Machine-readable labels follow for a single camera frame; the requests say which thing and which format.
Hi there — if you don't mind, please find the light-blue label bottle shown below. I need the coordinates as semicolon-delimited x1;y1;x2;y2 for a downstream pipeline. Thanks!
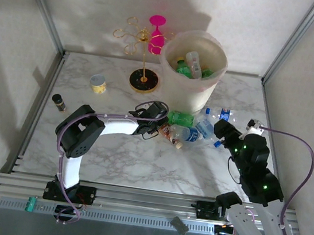
191;113;226;149

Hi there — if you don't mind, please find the green plastic bottle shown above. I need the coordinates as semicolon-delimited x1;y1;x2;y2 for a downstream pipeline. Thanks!
166;110;196;128
201;67;216;80
175;56;196;79

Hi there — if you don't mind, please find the blue-label clear water bottle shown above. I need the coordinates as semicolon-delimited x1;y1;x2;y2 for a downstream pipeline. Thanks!
168;124;205;145

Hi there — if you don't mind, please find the clear bottle red label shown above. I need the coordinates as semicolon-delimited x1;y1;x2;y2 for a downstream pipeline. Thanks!
182;49;206;80

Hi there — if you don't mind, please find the white round bin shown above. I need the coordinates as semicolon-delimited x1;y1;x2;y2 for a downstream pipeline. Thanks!
152;27;232;120

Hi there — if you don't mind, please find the blue-cap dark-blue label bottle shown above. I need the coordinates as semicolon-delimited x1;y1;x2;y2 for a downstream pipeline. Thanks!
204;105;241;124

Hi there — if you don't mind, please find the yellow tin can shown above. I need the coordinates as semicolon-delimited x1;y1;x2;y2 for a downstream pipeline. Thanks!
87;73;108;95

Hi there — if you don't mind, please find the pink wine glass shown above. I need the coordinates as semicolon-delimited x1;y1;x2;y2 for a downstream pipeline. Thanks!
145;14;168;57

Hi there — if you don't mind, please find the small dark black-capped bottle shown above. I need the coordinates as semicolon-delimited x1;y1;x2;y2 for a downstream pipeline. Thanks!
50;93;68;113

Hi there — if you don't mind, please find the grey rectangular clip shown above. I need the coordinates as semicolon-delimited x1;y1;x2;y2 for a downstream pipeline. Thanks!
168;215;191;235

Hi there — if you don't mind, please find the green terminal connector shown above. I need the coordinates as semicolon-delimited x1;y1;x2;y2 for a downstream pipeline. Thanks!
25;195;38;214

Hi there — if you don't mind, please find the thin black cable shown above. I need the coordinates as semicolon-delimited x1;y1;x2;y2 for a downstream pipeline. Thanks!
139;129;159;142
224;155;243;184

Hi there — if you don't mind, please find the gold wire glass rack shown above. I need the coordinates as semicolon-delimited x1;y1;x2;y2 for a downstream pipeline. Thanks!
104;14;177;97

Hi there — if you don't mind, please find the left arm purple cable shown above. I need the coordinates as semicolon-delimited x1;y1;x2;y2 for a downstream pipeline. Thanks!
46;88;171;235

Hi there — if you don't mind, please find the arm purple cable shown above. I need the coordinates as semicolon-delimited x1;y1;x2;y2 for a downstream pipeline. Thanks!
46;88;171;235
215;121;314;235

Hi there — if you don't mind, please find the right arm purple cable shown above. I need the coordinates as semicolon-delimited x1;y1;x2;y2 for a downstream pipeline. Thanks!
215;121;314;235

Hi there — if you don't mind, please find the aluminium side rail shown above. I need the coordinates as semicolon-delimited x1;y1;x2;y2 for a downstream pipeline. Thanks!
7;44;69;180
250;78;292;175

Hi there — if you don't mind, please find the aluminium rear rail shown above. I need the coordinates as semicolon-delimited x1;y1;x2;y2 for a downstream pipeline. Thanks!
64;49;265;80

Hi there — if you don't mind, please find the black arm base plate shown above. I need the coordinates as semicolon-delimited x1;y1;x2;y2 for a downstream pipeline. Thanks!
43;179;98;206
190;199;229;223

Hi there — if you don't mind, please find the aluminium front rail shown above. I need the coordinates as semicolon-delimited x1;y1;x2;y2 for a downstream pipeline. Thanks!
0;169;300;235

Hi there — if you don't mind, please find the perforated metal cable duct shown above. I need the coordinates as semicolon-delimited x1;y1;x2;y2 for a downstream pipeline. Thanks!
0;194;218;235

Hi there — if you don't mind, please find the aluminium upright post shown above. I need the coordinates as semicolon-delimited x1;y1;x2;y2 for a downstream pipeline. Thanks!
261;0;314;90
8;0;75;57

